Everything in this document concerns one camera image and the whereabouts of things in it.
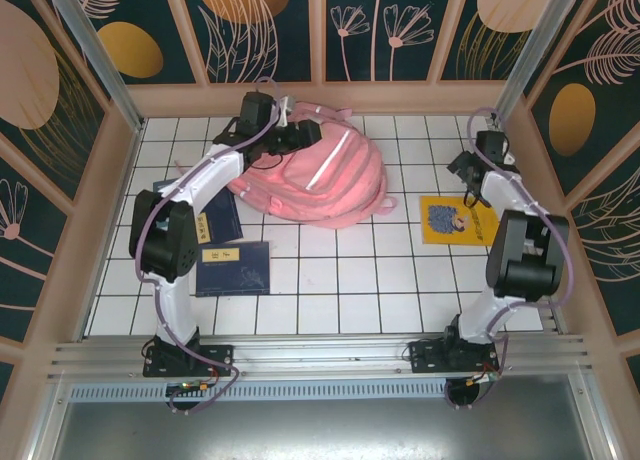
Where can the yellow illustrated book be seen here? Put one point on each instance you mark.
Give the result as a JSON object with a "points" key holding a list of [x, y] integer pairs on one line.
{"points": [[455, 220]]}

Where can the pink student backpack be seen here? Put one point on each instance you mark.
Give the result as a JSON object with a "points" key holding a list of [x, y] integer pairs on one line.
{"points": [[330, 180]]}

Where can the plain dark blue notebook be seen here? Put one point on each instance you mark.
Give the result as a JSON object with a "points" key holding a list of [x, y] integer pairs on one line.
{"points": [[225, 220]]}

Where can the small dark blue booklet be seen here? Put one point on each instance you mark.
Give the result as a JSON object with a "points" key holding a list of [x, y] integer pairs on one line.
{"points": [[165, 186]]}

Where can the dark blue floral notebook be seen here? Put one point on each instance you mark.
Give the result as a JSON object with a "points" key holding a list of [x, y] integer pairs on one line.
{"points": [[235, 272]]}

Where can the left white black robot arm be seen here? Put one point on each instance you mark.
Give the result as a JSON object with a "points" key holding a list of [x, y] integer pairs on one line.
{"points": [[165, 240]]}

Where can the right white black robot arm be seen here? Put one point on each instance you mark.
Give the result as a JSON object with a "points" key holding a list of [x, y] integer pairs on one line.
{"points": [[525, 260]]}

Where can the right small circuit board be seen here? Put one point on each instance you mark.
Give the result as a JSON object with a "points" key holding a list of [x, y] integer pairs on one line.
{"points": [[482, 378]]}

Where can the small circuit board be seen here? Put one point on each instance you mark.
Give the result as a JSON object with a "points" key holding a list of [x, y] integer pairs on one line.
{"points": [[482, 378], [190, 387]]}

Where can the left small circuit board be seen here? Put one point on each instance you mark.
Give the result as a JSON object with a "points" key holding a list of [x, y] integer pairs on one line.
{"points": [[190, 387]]}

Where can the grey metal sheet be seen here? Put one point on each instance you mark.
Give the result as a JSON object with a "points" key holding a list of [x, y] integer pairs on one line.
{"points": [[320, 430]]}

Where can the aluminium side rail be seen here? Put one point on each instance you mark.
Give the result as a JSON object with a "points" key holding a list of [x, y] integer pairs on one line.
{"points": [[500, 150]]}

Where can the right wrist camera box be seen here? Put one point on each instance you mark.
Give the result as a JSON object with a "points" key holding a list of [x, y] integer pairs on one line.
{"points": [[509, 157]]}

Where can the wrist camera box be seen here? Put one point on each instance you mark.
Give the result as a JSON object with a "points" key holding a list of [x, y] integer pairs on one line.
{"points": [[286, 110], [509, 157]]}

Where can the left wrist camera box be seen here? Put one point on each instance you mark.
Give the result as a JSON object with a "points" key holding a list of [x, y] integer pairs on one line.
{"points": [[286, 110]]}

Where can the right aluminium corner post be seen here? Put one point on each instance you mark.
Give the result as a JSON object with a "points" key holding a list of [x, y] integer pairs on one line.
{"points": [[537, 50]]}

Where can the aluminium corner post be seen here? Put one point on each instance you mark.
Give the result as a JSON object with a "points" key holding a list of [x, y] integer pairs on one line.
{"points": [[95, 50], [537, 50]]}

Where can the left aluminium corner post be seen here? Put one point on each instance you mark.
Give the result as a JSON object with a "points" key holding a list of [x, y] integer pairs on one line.
{"points": [[95, 50]]}

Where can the long aluminium mounting rail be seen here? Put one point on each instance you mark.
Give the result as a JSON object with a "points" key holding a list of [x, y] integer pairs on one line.
{"points": [[320, 352]]}

